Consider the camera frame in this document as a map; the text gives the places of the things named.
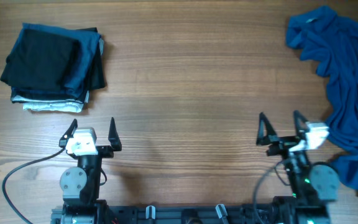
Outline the black folded garment on top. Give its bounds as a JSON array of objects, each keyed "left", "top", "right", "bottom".
[{"left": 0, "top": 29, "right": 80, "bottom": 91}]

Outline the blue polo shirt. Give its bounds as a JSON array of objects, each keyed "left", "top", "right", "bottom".
[{"left": 285, "top": 6, "right": 358, "bottom": 192}]

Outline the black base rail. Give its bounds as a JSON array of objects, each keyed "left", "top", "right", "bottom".
[{"left": 50, "top": 204, "right": 331, "bottom": 224}]

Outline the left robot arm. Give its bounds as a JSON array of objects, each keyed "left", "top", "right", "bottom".
[{"left": 50, "top": 119, "right": 122, "bottom": 224}]

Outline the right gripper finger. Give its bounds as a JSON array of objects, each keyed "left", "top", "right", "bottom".
[
  {"left": 256, "top": 112, "right": 277, "bottom": 146},
  {"left": 293, "top": 110, "right": 309, "bottom": 139}
]

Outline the black folded garment underneath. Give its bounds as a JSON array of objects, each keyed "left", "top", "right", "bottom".
[{"left": 70, "top": 27, "right": 106, "bottom": 95}]

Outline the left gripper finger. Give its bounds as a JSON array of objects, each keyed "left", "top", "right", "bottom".
[
  {"left": 108, "top": 117, "right": 122, "bottom": 151},
  {"left": 59, "top": 119, "right": 78, "bottom": 142}
]

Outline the white folded garment at bottom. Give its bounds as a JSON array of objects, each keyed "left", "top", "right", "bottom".
[{"left": 11, "top": 91, "right": 90, "bottom": 113}]

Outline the dark blue folded garment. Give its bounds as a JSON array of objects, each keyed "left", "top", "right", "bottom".
[{"left": 11, "top": 23, "right": 106, "bottom": 102}]

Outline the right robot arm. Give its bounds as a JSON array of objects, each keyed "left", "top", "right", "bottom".
[{"left": 252, "top": 111, "right": 339, "bottom": 224}]

